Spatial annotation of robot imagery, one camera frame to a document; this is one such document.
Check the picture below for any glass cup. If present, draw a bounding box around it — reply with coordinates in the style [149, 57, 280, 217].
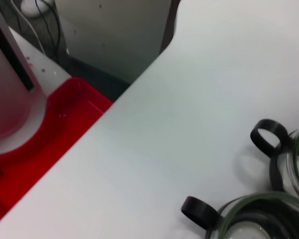
[180, 191, 299, 239]

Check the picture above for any red robot base platform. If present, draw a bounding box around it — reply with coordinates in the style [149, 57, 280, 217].
[0, 76, 115, 225]

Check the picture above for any grey cabinet panel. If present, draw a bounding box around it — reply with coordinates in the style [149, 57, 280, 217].
[54, 0, 181, 84]

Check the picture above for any white round object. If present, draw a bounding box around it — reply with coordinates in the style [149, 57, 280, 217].
[21, 0, 56, 17]

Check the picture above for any light grey base plate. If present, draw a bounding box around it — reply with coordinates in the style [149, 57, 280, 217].
[7, 26, 73, 97]

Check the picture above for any black floor cable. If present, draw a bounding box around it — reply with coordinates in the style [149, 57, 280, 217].
[34, 0, 64, 59]

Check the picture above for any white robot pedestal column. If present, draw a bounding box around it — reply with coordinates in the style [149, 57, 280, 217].
[0, 0, 48, 156]

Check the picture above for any white floor cable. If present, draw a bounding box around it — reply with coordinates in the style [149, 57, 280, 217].
[11, 0, 45, 54]

